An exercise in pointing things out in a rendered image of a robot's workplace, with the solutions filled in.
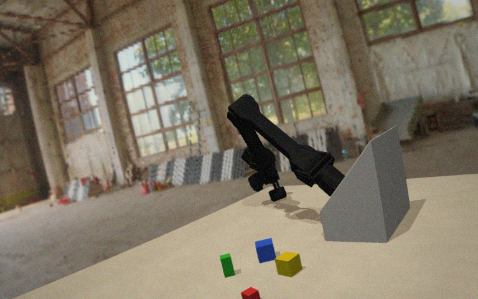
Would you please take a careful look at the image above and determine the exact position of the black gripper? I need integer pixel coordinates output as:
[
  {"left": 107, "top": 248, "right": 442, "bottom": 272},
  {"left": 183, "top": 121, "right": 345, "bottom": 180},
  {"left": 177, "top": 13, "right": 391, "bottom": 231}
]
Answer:
[{"left": 262, "top": 162, "right": 287, "bottom": 202}]

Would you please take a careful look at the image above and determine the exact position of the blue block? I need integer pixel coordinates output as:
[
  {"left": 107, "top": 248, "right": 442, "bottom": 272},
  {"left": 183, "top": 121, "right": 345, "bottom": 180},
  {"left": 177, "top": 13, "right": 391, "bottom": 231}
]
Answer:
[{"left": 255, "top": 238, "right": 276, "bottom": 263}]

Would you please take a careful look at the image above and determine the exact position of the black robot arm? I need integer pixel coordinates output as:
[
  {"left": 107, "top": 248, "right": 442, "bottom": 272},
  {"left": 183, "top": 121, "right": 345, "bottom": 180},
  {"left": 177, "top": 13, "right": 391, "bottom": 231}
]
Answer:
[{"left": 227, "top": 94, "right": 345, "bottom": 197}]

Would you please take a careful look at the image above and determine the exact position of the red block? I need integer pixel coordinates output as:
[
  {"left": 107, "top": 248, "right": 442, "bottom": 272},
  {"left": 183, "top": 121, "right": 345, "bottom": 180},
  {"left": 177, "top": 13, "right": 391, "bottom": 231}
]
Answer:
[{"left": 241, "top": 287, "right": 261, "bottom": 299}]

